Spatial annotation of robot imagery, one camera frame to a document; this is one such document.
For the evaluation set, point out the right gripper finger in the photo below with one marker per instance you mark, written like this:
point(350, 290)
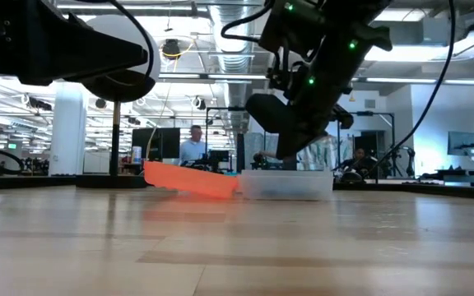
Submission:
point(294, 146)

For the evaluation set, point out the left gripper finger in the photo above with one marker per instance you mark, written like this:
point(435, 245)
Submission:
point(89, 53)

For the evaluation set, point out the clear plastic supply box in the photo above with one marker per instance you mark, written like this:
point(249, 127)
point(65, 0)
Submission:
point(286, 187)

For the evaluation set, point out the orange plastic tray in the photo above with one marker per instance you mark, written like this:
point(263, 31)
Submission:
point(187, 181)

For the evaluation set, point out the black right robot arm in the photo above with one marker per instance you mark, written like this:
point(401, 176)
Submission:
point(331, 20)

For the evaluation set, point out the person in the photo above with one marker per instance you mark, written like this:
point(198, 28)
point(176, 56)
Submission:
point(193, 150)
point(359, 158)

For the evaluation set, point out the white pillar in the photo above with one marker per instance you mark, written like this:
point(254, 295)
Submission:
point(68, 131)

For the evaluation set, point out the black ceiling speaker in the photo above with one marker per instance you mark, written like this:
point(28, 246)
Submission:
point(172, 49)

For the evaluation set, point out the white cup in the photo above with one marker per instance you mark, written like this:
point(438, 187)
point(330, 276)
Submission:
point(136, 155)

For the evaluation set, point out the black monitor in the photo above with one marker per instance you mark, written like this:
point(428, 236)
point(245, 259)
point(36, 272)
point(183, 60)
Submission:
point(167, 144)

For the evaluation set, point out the silver ventilation duct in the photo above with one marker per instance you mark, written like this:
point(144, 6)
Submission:
point(233, 53)

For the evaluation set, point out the wall mounted monitor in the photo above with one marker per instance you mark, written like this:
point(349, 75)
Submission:
point(463, 141)

